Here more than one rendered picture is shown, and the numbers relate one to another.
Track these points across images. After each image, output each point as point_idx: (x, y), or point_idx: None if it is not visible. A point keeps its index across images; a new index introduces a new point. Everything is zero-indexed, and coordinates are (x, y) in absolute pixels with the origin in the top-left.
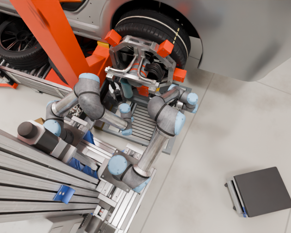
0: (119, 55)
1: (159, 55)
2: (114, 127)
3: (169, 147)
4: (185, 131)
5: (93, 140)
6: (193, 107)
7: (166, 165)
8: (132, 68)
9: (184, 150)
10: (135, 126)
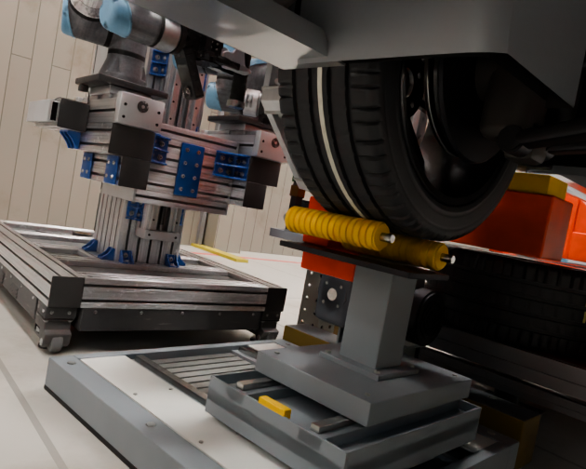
0: (428, 125)
1: None
2: (268, 346)
3: (72, 361)
4: (63, 452)
5: (227, 176)
6: (119, 29)
7: (27, 370)
8: None
9: None
10: (236, 369)
